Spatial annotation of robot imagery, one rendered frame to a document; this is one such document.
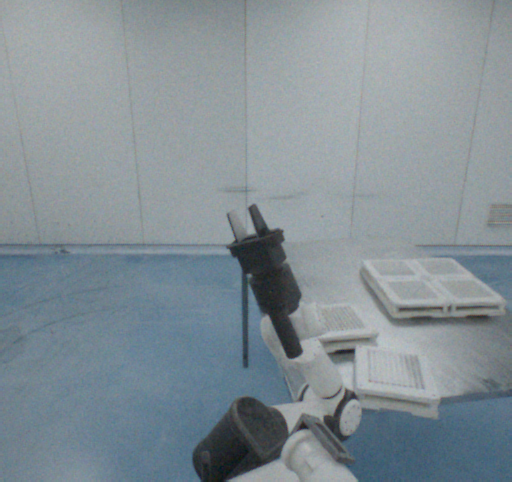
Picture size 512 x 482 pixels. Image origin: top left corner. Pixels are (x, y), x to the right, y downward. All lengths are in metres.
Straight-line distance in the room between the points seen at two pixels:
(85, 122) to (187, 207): 1.36
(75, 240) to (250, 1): 3.15
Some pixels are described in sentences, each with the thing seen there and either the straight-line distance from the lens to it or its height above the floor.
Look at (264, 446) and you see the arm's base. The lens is 0.82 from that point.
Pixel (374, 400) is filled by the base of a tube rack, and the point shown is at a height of 0.91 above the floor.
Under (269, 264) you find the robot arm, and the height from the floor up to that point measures 1.54.
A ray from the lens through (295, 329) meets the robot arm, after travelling 0.87.
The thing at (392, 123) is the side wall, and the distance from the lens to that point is 4.90.
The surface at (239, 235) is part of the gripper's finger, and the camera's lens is 0.84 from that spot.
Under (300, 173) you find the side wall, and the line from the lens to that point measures 4.79.
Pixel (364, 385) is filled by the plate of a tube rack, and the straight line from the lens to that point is 1.49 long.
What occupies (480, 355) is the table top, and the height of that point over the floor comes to 0.89.
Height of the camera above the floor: 1.86
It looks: 19 degrees down
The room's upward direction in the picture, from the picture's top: straight up
